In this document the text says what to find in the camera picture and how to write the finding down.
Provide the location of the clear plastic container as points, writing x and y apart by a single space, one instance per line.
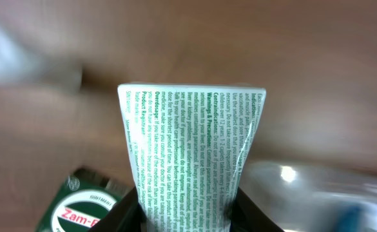
297 197

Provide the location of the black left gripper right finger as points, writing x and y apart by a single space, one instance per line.
246 216

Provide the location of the white lotion bottle clear cap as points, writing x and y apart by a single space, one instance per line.
21 64

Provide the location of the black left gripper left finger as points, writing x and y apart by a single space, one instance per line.
125 216

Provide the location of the white green medicine box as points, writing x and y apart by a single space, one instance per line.
187 146

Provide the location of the dark green square sachet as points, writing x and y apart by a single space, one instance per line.
85 197

